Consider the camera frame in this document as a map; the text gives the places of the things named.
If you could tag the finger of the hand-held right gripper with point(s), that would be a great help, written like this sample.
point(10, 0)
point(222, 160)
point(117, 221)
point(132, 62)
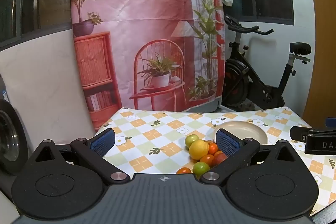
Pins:
point(299, 132)

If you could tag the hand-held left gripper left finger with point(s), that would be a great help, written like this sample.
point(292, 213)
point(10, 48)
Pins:
point(101, 141)

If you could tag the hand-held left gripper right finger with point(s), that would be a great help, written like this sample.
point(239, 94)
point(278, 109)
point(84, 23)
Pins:
point(228, 141)

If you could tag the orange tangerine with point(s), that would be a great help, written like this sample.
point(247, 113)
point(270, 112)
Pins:
point(207, 159)
point(212, 148)
point(183, 170)

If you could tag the beige plate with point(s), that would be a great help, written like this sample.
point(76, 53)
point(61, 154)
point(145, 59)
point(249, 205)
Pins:
point(244, 129)

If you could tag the red apple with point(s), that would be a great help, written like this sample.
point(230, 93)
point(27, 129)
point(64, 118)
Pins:
point(219, 159)

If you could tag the yellow lemon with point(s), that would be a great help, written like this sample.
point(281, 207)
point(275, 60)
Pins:
point(198, 149)

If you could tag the green apple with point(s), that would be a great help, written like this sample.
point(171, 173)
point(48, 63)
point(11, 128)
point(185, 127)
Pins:
point(200, 169)
point(191, 140)

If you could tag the dark teal cloth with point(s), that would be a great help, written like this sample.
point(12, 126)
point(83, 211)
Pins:
point(331, 123)

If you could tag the checkered floral tablecloth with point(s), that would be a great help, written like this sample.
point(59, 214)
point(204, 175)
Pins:
point(157, 134)

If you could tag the black exercise bike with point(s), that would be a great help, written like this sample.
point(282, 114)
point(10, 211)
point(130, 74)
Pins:
point(252, 82)

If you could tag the wooden door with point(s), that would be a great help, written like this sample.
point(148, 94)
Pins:
point(323, 29)

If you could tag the pink printed backdrop cloth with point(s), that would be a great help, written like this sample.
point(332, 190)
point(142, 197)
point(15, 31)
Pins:
point(147, 16)

